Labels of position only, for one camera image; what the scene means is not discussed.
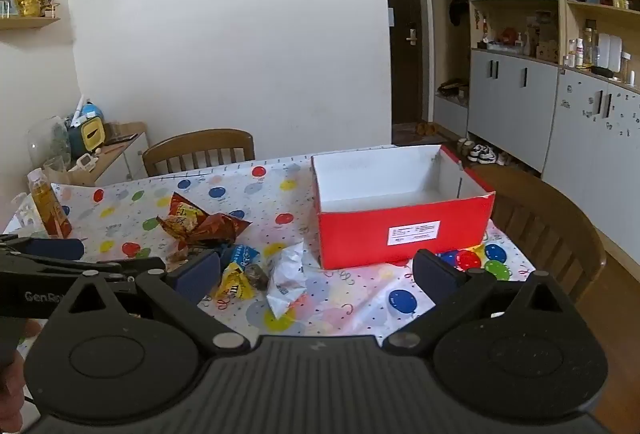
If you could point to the brown foil snack bag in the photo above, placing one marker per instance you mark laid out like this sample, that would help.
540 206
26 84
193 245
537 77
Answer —
220 229

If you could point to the balloon print tablecloth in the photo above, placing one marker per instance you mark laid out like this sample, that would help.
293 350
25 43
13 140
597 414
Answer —
280 214

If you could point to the door mat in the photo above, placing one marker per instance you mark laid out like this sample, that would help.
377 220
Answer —
407 134

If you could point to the wooden wall shelf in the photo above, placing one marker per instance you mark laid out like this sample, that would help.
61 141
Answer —
30 22

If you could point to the dark wooden door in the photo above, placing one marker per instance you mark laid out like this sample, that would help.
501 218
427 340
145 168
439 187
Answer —
402 79

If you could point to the beige shoes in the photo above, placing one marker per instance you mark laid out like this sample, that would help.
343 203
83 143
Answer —
463 147

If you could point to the blue snack packet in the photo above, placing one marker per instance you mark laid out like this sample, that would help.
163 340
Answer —
242 256

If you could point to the white snack packet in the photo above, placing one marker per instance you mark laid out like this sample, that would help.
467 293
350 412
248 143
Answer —
285 279

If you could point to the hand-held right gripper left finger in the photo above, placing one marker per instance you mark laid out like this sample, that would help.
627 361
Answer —
197 274

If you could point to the white side cabinet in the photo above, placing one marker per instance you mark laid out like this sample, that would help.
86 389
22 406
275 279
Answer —
125 154

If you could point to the yellow snack packet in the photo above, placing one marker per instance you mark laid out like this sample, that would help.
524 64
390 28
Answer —
232 285

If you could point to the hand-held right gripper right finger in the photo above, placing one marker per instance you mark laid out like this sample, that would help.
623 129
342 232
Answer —
435 271

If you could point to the wooden chair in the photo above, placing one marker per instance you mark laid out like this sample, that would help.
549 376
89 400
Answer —
550 214
200 142

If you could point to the red cardboard box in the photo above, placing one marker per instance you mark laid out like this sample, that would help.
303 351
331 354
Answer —
360 234

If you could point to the brown round cake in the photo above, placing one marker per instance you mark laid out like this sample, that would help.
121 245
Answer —
256 276

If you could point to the person's left hand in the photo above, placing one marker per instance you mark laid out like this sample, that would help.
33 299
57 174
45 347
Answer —
12 374

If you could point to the orange slippers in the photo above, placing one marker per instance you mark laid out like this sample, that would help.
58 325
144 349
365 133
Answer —
427 128

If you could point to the grey wooden wall cabinet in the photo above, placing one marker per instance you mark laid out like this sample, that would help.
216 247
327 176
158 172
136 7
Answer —
515 79

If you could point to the glass vase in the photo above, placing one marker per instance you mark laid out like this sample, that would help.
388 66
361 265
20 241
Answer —
47 139

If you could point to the white sneakers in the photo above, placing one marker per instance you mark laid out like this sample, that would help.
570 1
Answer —
482 154

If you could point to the orange drink bottle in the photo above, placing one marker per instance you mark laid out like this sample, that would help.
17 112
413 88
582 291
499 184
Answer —
47 209

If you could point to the black hanging bag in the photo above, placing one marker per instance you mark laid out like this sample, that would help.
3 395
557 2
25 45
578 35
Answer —
457 7

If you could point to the pink white timer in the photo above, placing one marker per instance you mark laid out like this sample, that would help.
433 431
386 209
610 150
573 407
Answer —
82 163

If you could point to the blue yellow desk container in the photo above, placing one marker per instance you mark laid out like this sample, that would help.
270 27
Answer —
92 132

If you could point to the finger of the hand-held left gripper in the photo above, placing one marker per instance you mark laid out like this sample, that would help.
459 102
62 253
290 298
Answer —
55 249
120 266

